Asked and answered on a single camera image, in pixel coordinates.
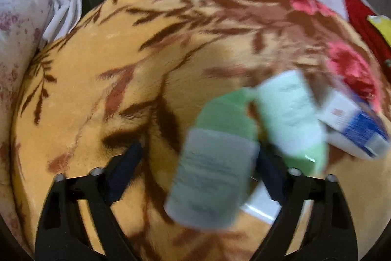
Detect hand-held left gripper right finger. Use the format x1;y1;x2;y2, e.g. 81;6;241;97
253;143;358;261

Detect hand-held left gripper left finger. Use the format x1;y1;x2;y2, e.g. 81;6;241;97
35;140;144;261

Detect pale bottle green cap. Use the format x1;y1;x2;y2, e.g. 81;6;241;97
163;88;261;229

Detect long white tube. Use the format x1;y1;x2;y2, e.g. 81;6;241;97
240;131;371;225

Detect light green bottle white cap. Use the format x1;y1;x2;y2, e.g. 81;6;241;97
253;70;329;177

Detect blue and white carton box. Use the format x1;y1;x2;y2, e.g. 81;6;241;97
318;90;391;160

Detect yellow floral plush blanket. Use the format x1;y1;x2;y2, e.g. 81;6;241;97
9;0;391;261

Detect pink floral bolster pillow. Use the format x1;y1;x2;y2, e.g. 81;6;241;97
0;0;60;258

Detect red plush blanket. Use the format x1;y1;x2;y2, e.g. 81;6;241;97
344;0;391;66

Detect yellow printed pillow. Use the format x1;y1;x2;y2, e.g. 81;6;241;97
367;15;391;44

